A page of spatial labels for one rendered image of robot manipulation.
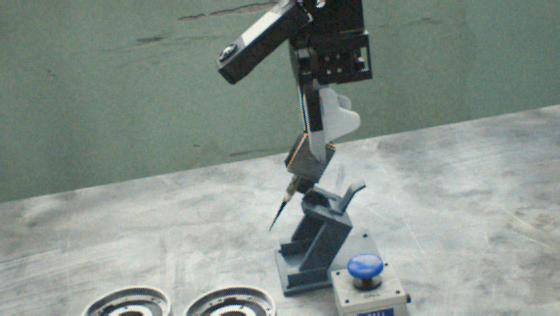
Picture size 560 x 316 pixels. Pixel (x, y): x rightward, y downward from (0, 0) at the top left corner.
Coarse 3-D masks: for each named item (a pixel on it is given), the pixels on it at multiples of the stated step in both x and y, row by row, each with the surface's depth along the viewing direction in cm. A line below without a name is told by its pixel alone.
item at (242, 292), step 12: (228, 288) 98; (240, 288) 98; (252, 288) 97; (204, 300) 98; (216, 300) 98; (252, 300) 97; (264, 300) 97; (192, 312) 96; (216, 312) 96; (228, 312) 96; (240, 312) 96; (252, 312) 95; (276, 312) 93
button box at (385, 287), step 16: (336, 272) 97; (384, 272) 96; (336, 288) 94; (352, 288) 94; (368, 288) 93; (384, 288) 93; (400, 288) 93; (336, 304) 98; (352, 304) 91; (368, 304) 91; (384, 304) 92; (400, 304) 92
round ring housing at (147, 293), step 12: (132, 288) 101; (144, 288) 101; (156, 288) 100; (96, 300) 100; (108, 300) 101; (120, 300) 101; (156, 300) 100; (168, 300) 97; (84, 312) 98; (96, 312) 99; (120, 312) 99; (132, 312) 99; (144, 312) 98; (168, 312) 95
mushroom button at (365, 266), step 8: (360, 256) 94; (368, 256) 94; (376, 256) 94; (352, 264) 93; (360, 264) 93; (368, 264) 92; (376, 264) 92; (352, 272) 92; (360, 272) 92; (368, 272) 92; (376, 272) 92; (368, 280) 94
